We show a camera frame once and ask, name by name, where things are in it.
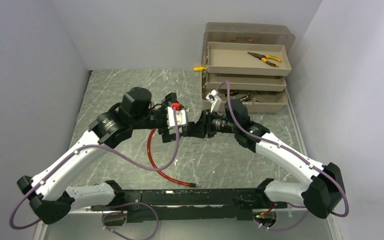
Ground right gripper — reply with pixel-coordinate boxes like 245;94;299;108
186;109;239;139

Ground red cable lock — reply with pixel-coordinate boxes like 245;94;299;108
146;128;200;189

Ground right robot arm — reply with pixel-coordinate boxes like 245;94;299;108
181;100;350;219

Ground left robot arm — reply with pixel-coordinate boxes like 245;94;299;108
17;87;188;225

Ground tools in bottom tray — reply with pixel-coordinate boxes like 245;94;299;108
230;90;277;103

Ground beige tiered toolbox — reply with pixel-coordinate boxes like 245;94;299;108
199;22;296;113

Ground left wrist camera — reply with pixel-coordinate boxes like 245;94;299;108
166;102;189;129

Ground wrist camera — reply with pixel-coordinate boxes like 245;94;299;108
205;89;222;114
166;102;189;129

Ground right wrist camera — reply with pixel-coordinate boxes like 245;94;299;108
205;89;222;114

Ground yellow handled screwdriver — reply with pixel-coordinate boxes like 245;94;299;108
193;66;207;72

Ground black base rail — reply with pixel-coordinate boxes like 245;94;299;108
91;188;287;223

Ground yellow handled pliers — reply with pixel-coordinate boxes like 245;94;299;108
247;52;282;68

